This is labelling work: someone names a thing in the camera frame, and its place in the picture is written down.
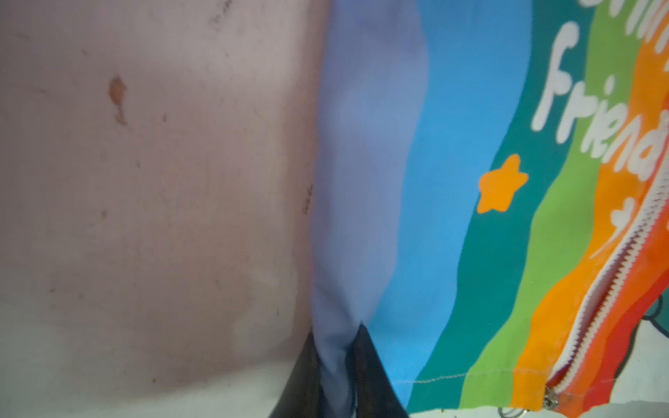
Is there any rainbow red white kids jacket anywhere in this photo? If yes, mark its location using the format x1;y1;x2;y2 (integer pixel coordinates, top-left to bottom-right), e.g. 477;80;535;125
311;1;668;417

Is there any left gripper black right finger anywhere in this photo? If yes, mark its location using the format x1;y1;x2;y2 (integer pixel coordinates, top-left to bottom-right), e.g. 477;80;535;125
352;325;409;418

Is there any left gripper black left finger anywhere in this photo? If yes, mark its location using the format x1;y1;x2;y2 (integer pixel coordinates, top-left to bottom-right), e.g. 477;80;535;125
269;331;321;418

